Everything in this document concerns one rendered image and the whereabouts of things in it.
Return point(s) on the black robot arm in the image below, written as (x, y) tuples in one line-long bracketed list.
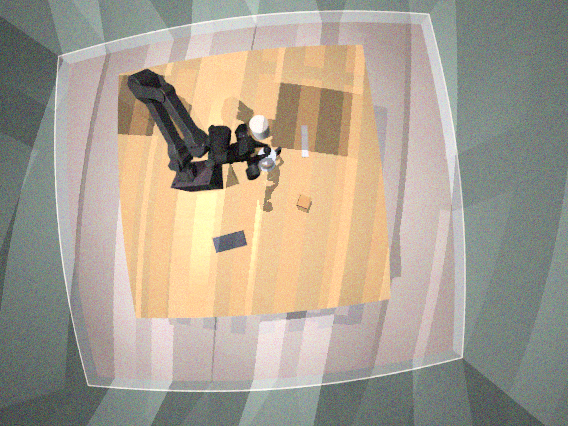
[(161, 99)]

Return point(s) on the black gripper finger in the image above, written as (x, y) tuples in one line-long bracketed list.
[(261, 156), (257, 144)]

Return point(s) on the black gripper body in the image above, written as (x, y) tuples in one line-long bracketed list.
[(252, 172)]

